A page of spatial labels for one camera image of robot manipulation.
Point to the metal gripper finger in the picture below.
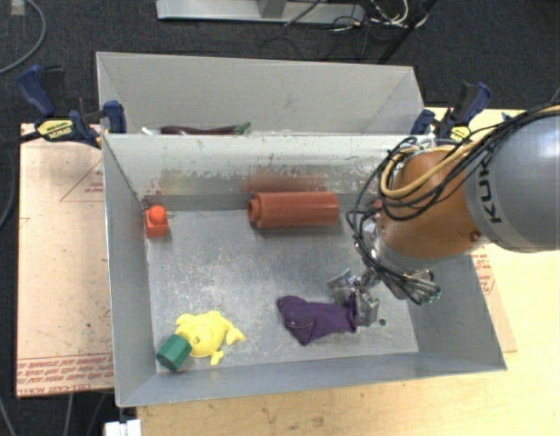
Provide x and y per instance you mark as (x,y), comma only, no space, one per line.
(367,309)
(340,285)

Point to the green block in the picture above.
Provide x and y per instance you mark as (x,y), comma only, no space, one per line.
(173,352)

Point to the red-brown cylinder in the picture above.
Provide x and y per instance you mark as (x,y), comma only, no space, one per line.
(293,209)

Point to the orange block with peg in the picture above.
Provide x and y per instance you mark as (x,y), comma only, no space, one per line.
(156,225)

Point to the grey metal bin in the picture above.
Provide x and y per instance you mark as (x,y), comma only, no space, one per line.
(262,266)

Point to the purple cloth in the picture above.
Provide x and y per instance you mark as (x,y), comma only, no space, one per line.
(314,318)

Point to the yellow toy animal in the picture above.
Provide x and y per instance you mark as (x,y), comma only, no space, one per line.
(207,332)

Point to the brown cardboard board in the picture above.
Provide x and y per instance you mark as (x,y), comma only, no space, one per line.
(62,266)

